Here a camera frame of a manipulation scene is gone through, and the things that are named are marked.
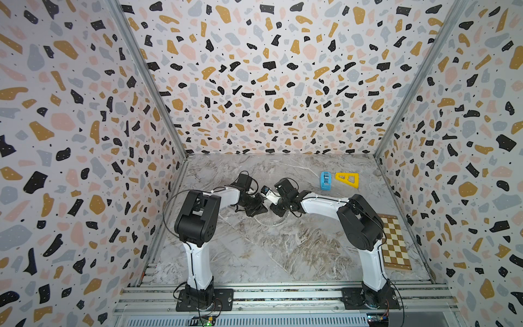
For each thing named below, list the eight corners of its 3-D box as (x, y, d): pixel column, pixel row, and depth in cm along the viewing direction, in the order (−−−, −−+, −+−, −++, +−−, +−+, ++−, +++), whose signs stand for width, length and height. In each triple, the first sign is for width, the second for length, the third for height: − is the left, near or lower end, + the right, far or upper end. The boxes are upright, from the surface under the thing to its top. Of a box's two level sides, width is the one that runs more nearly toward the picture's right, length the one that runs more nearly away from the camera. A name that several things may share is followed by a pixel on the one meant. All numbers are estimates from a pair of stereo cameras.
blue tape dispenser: (320, 190, 109) (321, 185, 106) (320, 174, 116) (321, 170, 113) (330, 191, 109) (331, 187, 106) (329, 175, 116) (331, 171, 113)
